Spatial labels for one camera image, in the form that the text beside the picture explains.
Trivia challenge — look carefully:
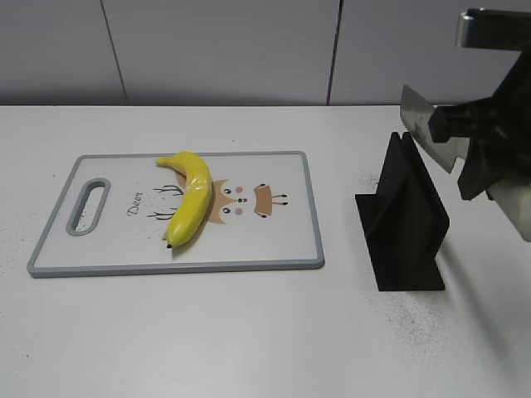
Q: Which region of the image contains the white grey-rimmed cutting board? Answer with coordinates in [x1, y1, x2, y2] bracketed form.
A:
[27, 151, 324, 278]

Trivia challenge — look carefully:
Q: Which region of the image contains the black knife stand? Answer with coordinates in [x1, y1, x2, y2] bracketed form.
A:
[355, 132, 450, 291]

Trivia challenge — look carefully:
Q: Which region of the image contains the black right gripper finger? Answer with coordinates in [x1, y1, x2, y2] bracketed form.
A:
[457, 132, 530, 201]
[428, 97, 530, 143]

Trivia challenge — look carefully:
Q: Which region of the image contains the white-handled kitchen knife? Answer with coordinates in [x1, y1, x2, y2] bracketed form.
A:
[400, 85, 530, 242]

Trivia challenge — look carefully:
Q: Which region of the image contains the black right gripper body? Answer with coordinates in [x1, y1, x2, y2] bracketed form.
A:
[455, 8, 530, 109]

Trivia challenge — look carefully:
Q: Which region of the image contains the yellow plastic banana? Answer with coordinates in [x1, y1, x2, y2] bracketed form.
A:
[156, 152, 212, 249]

